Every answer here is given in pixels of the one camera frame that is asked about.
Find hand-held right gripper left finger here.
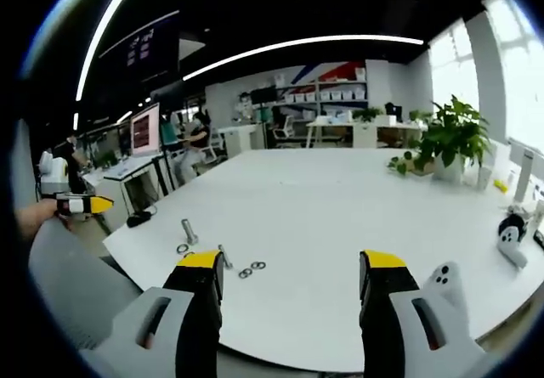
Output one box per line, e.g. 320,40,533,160
80,250,226,378

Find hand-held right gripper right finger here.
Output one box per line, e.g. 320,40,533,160
359,249,502,378

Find small metal threaded stud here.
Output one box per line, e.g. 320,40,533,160
217,244,235,271

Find large metal threaded stud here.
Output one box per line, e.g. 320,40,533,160
180,217,201,247

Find person's left hand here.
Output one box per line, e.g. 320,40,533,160
16,201,73,243

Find white office desk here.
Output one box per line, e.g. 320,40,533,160
80,154,169,223

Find white handheld controller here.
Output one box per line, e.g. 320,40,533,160
419,260,473,337

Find person's grey clothing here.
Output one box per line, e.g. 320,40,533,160
27,218,148,352

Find computer monitor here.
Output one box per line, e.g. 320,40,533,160
128,102,163,159

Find white and black controller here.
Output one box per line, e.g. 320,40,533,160
496,212,530,269

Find small trailing green plant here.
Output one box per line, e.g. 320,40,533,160
386,150,427,178

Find hanging dark display screen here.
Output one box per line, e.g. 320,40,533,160
98,9,182,84

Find white wooden-legged table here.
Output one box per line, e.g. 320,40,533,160
304,119,428,150

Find large potted green plant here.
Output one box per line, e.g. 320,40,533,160
417,94,495,183

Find tall white box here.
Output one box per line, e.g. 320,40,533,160
511,148,539,203

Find white office chair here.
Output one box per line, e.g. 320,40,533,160
270,114,298,142

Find white storage shelf with bins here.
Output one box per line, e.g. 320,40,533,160
274,66,369,116

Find black mouse with cable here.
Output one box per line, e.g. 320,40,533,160
126,210,155,228

